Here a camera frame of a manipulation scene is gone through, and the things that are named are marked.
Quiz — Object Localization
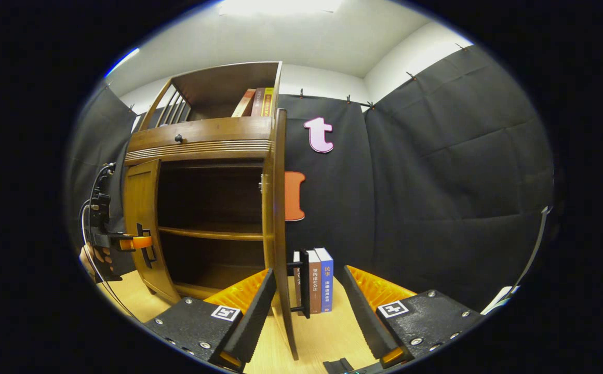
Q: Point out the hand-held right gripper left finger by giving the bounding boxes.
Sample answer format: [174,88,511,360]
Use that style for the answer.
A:
[143,268,277,370]

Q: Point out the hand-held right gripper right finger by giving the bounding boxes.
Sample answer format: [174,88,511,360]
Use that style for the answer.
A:
[335,265,486,368]

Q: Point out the wooden cabinet door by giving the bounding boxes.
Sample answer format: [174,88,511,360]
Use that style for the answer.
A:
[123,158,181,304]
[272,108,311,360]

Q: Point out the wooden double-door shoe cabinet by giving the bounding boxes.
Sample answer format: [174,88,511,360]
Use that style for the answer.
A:
[122,61,311,362]

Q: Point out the wooden cabinet drawer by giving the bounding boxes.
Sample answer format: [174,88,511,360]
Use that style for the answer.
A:
[125,116,273,154]

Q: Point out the brown spine book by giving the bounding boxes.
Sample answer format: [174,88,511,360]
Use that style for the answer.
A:
[307,249,323,314]

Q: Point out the wooden inner shelf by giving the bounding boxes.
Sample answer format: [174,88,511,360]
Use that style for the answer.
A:
[158,226,265,241]

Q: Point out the black backdrop cloth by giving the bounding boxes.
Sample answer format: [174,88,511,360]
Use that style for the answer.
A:
[65,44,556,312]

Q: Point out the cream and orange book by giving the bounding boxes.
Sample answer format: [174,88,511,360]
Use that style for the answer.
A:
[231,88,257,118]

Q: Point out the large ceiling light panel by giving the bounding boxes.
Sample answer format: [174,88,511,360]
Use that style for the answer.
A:
[218,0,343,16]

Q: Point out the black cable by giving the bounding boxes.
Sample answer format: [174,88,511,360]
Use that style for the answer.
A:
[79,164,141,322]

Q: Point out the grey strap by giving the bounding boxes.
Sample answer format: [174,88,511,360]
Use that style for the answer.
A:
[509,205,550,299]

